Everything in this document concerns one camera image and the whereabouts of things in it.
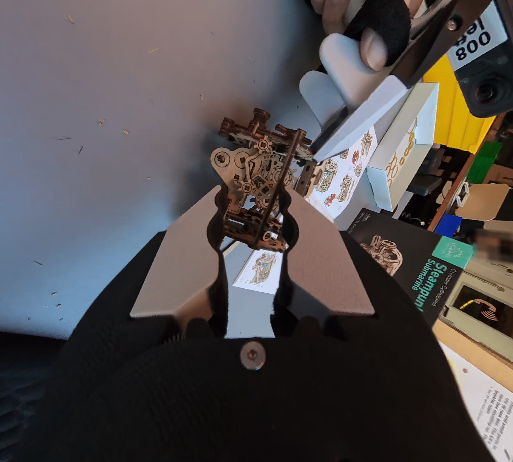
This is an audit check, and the green plastic bin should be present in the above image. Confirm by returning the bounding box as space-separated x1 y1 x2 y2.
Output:
467 142 503 184

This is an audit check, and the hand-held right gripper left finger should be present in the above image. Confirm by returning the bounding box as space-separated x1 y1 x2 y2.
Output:
130 185 229 338

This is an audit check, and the grey desk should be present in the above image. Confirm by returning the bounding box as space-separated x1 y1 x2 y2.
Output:
0 0 405 340

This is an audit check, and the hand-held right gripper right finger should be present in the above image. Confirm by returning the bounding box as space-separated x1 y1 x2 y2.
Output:
273 186 375 338

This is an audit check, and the assembly instruction booklet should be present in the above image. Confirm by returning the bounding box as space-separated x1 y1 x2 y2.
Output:
232 126 379 295

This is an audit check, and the yellow plastic bin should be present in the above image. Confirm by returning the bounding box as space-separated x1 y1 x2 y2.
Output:
423 55 498 154

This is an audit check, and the wooden display board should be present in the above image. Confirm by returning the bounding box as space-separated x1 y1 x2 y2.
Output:
433 318 513 374

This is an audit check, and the blue plastic bin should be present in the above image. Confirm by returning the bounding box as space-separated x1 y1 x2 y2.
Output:
435 214 463 238

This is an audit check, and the grey framed dark panel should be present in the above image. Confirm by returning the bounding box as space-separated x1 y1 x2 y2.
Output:
443 270 513 334

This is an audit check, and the brown cardboard piece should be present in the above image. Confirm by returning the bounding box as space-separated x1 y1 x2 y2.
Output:
457 183 513 222

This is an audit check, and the dark green box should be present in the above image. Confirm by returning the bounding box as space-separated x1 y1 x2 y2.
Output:
409 174 443 196

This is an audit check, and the white cardboard box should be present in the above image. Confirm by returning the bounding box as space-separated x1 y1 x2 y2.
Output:
367 81 440 212

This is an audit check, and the wooden mechanical model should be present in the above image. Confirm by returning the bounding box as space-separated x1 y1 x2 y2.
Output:
210 108 317 252

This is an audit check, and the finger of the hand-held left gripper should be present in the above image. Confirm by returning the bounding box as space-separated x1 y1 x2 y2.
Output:
310 75 409 162

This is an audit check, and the black model kit box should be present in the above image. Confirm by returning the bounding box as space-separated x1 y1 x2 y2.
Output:
347 207 475 326

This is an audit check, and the tablet screen on stand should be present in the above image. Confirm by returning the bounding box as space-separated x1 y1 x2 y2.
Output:
439 342 513 462

